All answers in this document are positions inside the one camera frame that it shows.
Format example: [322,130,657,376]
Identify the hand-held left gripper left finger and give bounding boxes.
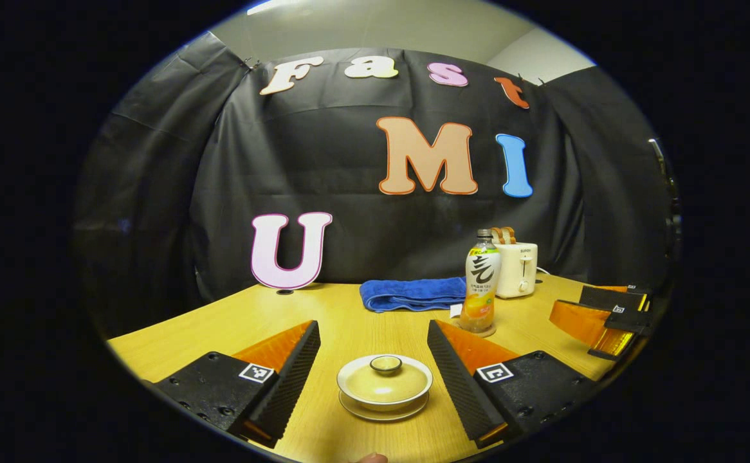
[150,320,322,449]

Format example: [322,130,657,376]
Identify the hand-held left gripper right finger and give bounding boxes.
[426,320,601,449]

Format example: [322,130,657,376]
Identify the cream ceramic teacup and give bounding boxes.
[337,355,434,413]

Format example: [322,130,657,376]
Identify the clear plastic water bottle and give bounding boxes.
[460,229,502,335]

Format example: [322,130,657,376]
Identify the cream ceramic saucer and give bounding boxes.
[339,389,430,422]

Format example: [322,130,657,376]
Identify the white toaster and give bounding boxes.
[494,241,538,299]

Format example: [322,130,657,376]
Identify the folded blue towel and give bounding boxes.
[359,277,468,318]

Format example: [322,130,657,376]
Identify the black backdrop cloth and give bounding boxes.
[73,32,678,335]

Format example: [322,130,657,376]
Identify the ceiling light strip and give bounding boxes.
[248,0,311,15]

